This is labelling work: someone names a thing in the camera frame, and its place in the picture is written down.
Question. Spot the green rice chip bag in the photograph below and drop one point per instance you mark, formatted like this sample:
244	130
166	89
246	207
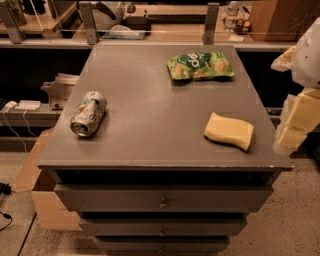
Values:
199	66

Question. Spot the yellow sponge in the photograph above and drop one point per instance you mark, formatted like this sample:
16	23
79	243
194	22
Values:
232	131

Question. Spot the grey metal bracket part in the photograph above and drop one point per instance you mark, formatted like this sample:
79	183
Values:
59	89

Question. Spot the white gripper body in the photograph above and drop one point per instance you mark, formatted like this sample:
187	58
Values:
308	58

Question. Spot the cardboard box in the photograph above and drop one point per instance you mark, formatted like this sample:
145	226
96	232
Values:
51	212

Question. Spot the brown cardboard box background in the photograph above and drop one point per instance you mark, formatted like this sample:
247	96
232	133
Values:
282	20

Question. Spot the white power strip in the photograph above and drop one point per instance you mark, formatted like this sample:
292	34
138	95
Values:
28	105

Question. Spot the black device on shelf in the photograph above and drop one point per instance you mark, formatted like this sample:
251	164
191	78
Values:
137	23

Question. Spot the small bottles on shelf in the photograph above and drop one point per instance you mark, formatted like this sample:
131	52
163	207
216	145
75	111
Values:
236	18

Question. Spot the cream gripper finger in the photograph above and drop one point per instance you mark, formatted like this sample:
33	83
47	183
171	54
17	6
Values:
283	62
300	115

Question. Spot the plastic wrapped pack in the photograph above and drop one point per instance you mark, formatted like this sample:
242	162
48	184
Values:
124	32

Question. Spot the grey drawer cabinet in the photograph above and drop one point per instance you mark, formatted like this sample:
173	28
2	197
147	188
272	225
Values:
148	180

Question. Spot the crushed soda can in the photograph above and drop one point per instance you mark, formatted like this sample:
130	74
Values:
89	113

